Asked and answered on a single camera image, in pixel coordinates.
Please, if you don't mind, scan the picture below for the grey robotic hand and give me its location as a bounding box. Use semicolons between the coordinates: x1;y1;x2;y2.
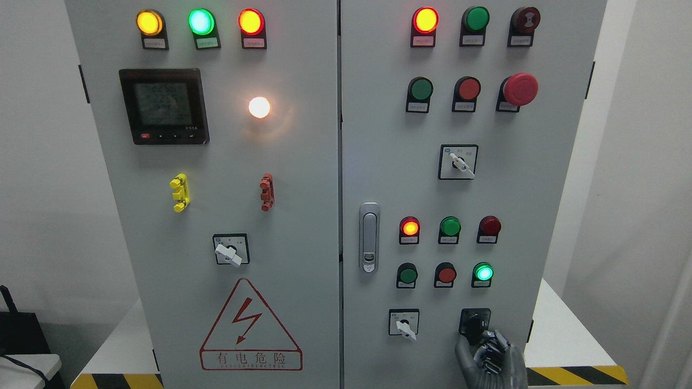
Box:
455;330;528;388

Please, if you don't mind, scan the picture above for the black rotary knob switch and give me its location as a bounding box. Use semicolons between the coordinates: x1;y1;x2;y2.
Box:
458;308;491;346

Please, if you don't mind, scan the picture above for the white platform with hazard stripes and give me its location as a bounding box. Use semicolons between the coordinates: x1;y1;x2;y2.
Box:
71;281;629;388

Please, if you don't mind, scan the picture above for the green push button lower right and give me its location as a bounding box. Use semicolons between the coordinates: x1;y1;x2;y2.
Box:
470;263;494;289

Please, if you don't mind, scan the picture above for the green push button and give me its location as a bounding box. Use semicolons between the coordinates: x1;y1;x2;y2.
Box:
396;263;418;289
405;77;434;113
470;263;494;289

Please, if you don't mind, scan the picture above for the red push button lower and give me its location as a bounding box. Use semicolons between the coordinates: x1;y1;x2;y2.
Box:
434;263;457;288

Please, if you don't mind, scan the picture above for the red push button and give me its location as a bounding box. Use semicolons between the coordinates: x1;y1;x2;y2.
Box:
451;76;481;113
434;263;457;288

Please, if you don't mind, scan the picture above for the green push button lower left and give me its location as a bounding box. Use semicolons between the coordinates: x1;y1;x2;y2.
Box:
396;263;418;289

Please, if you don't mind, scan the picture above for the red indicator middle right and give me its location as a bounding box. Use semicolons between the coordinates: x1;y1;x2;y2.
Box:
476;215;502;244

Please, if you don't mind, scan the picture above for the green indicator middle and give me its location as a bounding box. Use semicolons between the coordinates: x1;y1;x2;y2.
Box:
438;216;462;245

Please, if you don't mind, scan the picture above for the red indicator middle left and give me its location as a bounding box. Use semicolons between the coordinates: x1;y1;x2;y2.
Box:
400;216;421;245

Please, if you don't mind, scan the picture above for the red high voltage warning sticker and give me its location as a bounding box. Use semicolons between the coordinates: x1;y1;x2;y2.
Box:
199;278;303;371

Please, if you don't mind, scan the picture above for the grey right cabinet door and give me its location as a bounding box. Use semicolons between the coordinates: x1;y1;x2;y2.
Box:
341;1;607;388

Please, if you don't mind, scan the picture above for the grey cabinet door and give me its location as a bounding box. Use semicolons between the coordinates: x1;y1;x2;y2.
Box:
341;1;607;388
66;1;340;388

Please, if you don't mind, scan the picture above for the red push button upper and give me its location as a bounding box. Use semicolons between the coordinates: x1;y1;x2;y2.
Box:
451;76;481;113

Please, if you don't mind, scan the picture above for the red emergency stop button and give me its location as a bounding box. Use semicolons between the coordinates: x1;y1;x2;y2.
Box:
495;73;539;113

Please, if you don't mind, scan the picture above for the green push button upper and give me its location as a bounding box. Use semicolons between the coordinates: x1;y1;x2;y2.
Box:
405;77;434;113

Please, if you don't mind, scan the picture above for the red terminal connector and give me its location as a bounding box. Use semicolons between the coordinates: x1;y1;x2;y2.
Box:
259;173;275;212

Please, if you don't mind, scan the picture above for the green indicator top right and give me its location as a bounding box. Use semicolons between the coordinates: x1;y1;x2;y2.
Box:
459;6;490;47

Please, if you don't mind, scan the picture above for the dark red buzzer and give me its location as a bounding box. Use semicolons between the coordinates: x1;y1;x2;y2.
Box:
507;6;541;48

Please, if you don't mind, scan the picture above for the white lit indicator lamp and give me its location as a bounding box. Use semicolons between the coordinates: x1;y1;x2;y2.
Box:
248;96;271;119

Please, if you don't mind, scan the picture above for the red lit indicator top right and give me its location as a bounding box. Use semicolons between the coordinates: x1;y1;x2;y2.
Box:
410;6;439;48

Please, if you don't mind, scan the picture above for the yellow terminal connector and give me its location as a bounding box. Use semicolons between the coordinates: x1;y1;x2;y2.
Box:
170;174;190;213

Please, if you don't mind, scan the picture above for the grey left cabinet door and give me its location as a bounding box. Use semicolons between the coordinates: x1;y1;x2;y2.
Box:
66;1;340;388

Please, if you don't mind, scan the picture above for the black digital power meter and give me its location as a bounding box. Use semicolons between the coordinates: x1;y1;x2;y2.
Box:
119;68;210;145

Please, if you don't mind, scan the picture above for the red lit indicator light left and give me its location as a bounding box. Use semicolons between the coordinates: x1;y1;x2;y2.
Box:
238;8;267;50

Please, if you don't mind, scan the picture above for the green lit indicator light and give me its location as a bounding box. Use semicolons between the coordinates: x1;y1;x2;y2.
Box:
187;8;222;51

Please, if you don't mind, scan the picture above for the black device with antenna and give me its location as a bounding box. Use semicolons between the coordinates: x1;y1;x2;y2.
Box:
1;285;51;381

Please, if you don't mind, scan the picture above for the white side table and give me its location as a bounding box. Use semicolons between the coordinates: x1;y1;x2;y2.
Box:
1;354;65;388

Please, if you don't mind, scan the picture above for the yellow indicator light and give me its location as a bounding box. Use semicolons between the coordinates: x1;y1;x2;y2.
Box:
136;9;169;51

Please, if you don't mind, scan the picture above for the white selector switch lower right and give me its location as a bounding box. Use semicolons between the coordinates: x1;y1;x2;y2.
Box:
388;308;420;341

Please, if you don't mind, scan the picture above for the white selector switch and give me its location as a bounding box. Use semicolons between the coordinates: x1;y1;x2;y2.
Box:
388;308;420;341
438;144;478;180

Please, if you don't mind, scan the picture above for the silver door lock handle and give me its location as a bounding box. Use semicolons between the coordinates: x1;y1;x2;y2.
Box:
358;202;380;273

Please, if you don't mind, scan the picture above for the white selector switch upper right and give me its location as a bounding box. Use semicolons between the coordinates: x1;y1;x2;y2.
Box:
438;144;478;180

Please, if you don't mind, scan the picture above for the white selector switch left door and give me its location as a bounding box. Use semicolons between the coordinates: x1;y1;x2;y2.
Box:
212;232;251;267

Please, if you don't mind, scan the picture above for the black cable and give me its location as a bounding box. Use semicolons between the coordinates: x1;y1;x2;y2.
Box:
0;354;49;381

